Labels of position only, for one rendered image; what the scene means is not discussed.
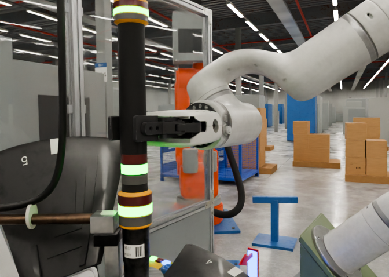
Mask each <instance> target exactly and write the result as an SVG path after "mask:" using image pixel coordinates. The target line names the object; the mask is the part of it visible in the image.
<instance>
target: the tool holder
mask: <svg viewBox="0 0 389 277"><path fill-rule="evenodd" d="M115 211H116V212H117V214H118V210H115ZM101 212H102V210H97V211H96V212H95V213H94V214H92V215H91V216H90V233H91V234H94V235H93V246H94V247H104V257H105V277H124V262H123V245H122V228H121V227H120V226H119V219H118V217H117V224H116V223H115V219H116V216H117V215H115V214H106V215H101V214H100V213H101ZM149 277H164V276H163V273H162V272H161V271H160V270H158V269H156V268H154V267H149Z"/></svg>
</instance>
